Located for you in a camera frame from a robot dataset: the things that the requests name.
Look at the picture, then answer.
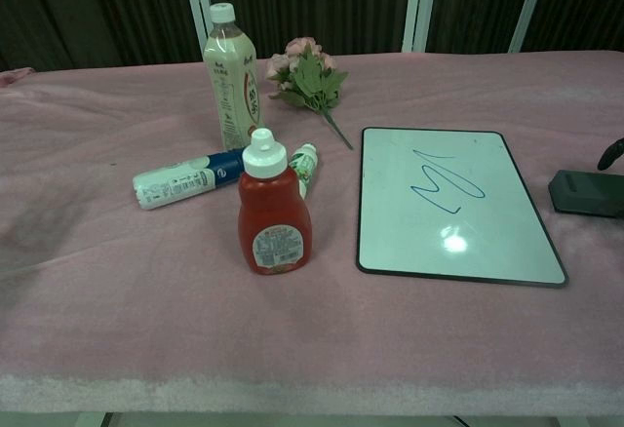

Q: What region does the pink artificial flower bouquet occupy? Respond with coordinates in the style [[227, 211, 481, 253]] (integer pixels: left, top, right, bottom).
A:
[[264, 35, 355, 151]]

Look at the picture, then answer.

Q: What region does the red ketchup bottle white cap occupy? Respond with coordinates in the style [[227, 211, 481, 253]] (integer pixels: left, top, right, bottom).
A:
[[237, 127, 314, 278]]

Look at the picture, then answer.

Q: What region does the milk tea bottle white cap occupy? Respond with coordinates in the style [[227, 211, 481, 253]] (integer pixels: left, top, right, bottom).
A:
[[202, 1, 267, 152]]

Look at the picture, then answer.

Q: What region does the white bottle with blue end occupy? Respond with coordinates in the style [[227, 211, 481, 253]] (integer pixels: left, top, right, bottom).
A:
[[132, 146, 247, 212]]

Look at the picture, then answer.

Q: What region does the small white green bottle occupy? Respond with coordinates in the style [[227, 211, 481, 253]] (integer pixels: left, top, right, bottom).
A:
[[288, 142, 321, 202]]

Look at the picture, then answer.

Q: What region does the dark grey whiteboard eraser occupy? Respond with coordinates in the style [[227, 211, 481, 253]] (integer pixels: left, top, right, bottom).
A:
[[547, 169, 624, 218]]

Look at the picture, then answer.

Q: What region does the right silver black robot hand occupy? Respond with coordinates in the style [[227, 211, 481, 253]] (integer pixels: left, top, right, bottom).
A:
[[598, 137, 624, 172]]

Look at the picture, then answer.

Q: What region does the white partition frame post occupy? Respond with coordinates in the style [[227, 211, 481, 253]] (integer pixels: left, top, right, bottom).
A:
[[508, 0, 555, 55], [401, 0, 437, 55], [178, 0, 213, 63]]

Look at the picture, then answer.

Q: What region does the pink velvet table cloth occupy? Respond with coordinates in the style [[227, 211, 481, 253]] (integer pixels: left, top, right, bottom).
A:
[[0, 49, 624, 416]]

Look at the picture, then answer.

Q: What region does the white board black frame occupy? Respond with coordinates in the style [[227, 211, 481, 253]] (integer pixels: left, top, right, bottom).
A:
[[356, 127, 570, 289]]

